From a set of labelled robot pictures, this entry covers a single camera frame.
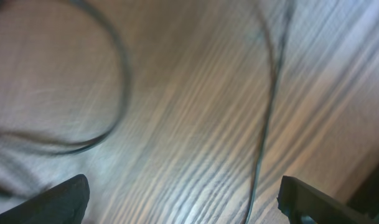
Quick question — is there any thin black cable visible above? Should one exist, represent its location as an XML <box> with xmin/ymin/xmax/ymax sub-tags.
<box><xmin>241</xmin><ymin>0</ymin><xmax>297</xmax><ymax>224</ymax></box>

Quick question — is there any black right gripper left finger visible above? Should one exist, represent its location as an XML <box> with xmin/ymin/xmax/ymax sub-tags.
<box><xmin>0</xmin><ymin>174</ymin><xmax>90</xmax><ymax>224</ymax></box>

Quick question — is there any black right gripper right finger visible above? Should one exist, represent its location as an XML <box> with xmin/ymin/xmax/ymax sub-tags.
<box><xmin>277</xmin><ymin>175</ymin><xmax>374</xmax><ymax>224</ymax></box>

